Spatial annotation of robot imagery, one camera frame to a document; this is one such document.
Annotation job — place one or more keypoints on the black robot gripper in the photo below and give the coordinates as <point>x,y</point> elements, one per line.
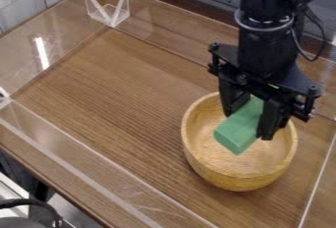
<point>259,68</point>

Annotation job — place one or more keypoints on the green rectangular block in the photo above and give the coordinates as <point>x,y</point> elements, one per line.
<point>235,133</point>

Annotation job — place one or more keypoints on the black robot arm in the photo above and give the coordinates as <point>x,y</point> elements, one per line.
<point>274,14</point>

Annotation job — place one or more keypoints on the brown wooden bowl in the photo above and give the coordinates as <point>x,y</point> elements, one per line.
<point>237,172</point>

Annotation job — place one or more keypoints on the clear acrylic tray walls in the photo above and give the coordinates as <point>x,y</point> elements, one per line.
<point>93,101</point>

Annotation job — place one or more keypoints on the clear acrylic corner bracket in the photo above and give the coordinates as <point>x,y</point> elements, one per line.
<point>109,14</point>

